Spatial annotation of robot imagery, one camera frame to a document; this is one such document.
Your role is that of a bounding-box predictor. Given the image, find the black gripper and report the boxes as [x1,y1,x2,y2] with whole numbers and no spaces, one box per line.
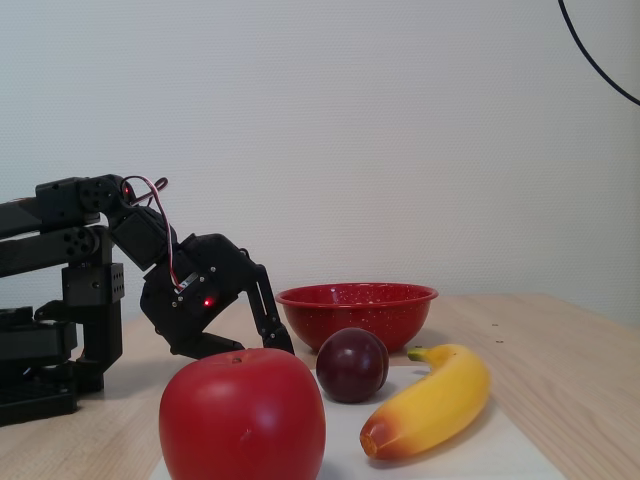
[139,232,297,360]

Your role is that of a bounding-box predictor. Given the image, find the yellow banana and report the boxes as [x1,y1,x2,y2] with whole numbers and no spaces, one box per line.
[359,343,492,461]

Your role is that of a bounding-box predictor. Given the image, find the red white servo wire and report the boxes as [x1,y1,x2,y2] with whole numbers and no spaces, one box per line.
[121,175,189,294]

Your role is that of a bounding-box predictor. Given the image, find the dark purple plum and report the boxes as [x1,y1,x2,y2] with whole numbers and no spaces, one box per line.
[316,327,390,404]

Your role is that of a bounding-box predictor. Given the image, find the red apple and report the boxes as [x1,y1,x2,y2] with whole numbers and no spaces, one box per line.
[158,348,327,480]

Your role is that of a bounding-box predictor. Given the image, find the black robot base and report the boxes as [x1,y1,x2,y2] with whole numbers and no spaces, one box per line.
[0,305,81,428]

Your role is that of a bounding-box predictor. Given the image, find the white paper sheet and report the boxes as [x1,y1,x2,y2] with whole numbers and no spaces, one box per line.
[149,364,567,480]

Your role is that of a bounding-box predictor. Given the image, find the black hanging cable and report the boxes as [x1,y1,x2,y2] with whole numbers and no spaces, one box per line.
[557,0,640,107]

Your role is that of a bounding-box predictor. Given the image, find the red speckled bowl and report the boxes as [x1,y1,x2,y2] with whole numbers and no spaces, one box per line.
[274,283,440,354]

